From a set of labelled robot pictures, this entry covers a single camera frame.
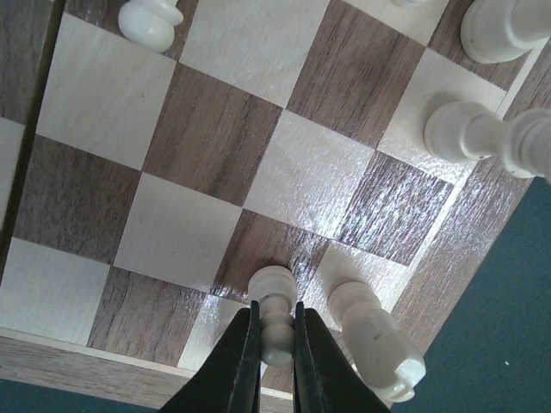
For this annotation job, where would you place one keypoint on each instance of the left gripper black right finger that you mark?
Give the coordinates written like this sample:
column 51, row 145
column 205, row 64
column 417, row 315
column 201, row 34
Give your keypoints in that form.
column 324, row 381

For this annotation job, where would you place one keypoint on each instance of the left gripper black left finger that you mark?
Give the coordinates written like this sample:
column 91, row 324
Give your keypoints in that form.
column 229, row 379

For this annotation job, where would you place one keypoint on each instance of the light bishop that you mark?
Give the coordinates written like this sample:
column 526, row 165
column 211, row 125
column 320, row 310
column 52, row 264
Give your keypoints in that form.
column 389, row 363

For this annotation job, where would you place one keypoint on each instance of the light pawn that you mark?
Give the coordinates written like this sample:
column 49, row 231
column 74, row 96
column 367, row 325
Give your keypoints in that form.
column 408, row 4
column 274, row 289
column 150, row 23

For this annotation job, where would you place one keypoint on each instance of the wooden chess board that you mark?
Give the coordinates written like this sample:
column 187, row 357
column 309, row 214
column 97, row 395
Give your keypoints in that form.
column 155, row 184

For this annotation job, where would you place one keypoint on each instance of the light wooden king piece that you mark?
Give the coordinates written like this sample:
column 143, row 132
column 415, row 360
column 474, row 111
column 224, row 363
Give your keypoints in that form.
column 461, row 132

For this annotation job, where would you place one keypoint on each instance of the lying light rook piece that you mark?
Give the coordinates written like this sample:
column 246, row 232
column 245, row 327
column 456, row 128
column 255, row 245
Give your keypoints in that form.
column 500, row 31

